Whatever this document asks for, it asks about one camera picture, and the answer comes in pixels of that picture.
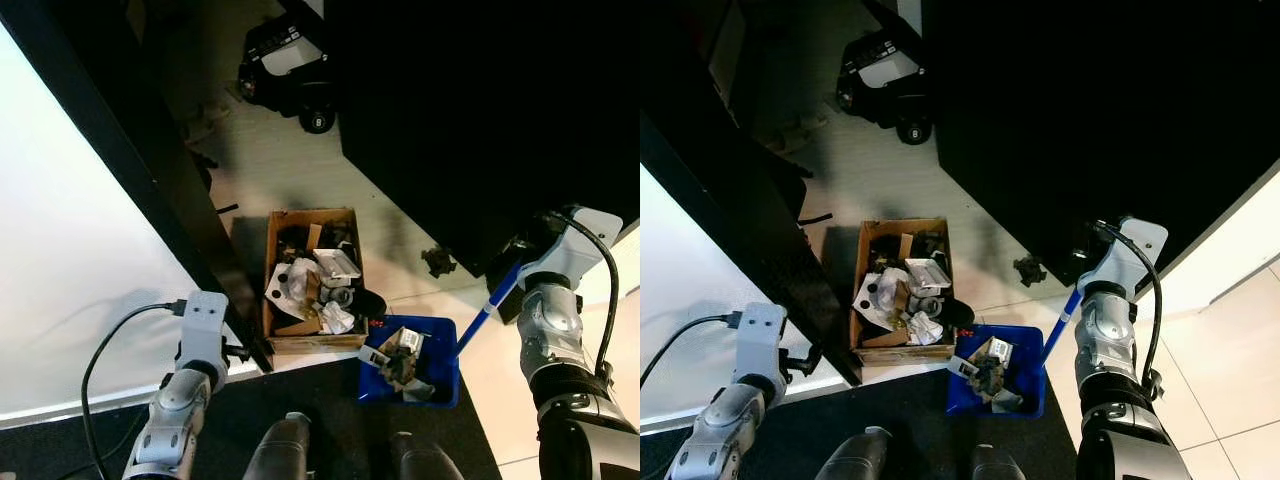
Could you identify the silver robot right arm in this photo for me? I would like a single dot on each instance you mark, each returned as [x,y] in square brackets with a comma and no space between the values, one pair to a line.
[570,380]
[1120,380]

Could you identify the black floor mat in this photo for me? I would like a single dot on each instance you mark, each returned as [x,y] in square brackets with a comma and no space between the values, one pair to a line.
[920,440]
[340,420]

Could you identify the brown cardboard box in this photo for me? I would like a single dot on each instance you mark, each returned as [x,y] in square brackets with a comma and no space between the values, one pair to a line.
[890,353]
[300,343]

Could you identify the white plastic tray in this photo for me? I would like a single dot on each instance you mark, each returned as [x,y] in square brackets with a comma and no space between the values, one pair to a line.
[928,277]
[338,268]

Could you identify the white label card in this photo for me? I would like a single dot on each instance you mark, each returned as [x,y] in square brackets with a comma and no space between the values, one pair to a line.
[999,350]
[410,342]

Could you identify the black crumpled cloth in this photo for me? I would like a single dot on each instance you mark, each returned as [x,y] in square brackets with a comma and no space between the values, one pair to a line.
[988,380]
[400,370]

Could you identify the white grey plastic scrap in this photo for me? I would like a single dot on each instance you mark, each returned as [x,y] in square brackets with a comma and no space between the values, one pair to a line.
[1010,400]
[420,390]

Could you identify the grey robot right leg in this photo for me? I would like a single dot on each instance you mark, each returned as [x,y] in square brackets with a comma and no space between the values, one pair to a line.
[428,458]
[997,465]

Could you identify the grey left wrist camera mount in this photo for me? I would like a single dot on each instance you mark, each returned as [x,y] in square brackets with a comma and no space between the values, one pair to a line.
[203,330]
[762,345]

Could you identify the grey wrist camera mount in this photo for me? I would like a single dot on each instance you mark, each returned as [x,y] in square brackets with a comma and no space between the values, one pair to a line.
[1130,255]
[203,330]
[575,245]
[762,345]

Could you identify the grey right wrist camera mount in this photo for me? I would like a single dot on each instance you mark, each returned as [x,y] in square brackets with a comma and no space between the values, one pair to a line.
[1130,255]
[575,245]

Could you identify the black wall end trim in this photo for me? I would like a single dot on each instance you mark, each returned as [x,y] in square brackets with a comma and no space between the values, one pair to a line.
[130,150]
[740,245]

